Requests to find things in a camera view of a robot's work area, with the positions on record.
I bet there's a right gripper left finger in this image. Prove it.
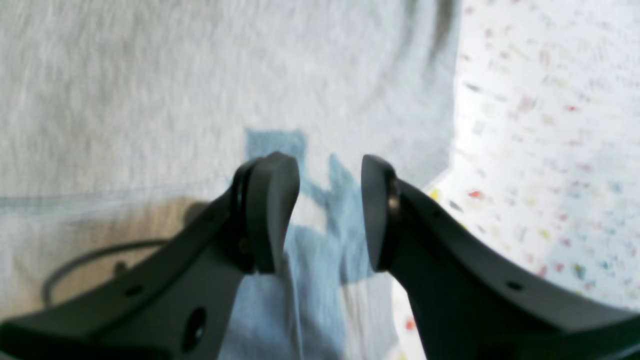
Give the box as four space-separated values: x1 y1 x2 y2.
1 152 300 360

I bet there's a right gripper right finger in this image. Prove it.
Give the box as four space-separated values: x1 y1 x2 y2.
361 154 640 360

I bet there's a grey T-shirt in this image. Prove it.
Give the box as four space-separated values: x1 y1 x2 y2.
0 0 463 360

